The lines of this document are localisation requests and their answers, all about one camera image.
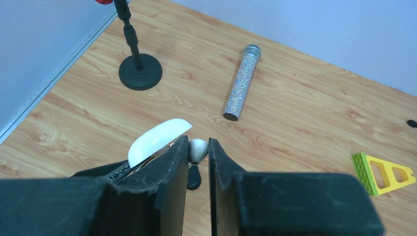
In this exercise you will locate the red glitter microphone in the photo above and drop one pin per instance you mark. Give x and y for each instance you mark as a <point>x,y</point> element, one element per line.
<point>104,2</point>

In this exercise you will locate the yellow triangular plastic piece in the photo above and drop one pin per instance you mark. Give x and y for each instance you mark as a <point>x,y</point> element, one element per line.
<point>385,176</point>

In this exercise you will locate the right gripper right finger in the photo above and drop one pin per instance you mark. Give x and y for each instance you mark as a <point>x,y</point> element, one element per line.
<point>244,203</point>

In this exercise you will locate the black tripod mic stand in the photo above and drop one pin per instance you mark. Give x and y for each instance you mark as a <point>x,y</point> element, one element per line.
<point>411,123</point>

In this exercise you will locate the black earbud charging case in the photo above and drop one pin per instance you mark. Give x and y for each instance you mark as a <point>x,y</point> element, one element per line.
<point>194,178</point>

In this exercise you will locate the green toy brick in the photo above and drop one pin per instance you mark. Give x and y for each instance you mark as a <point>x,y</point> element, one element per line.
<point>364,173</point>

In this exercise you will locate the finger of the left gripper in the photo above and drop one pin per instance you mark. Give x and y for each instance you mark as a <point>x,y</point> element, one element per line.
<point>115,170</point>

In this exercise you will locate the silver glitter microphone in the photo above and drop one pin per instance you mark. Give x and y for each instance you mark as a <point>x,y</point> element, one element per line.
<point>250,56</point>

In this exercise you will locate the white earbud case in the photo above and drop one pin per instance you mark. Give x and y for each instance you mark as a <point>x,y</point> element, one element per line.
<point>156,139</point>

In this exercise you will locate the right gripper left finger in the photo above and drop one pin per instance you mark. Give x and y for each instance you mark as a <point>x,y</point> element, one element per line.
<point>149,202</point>

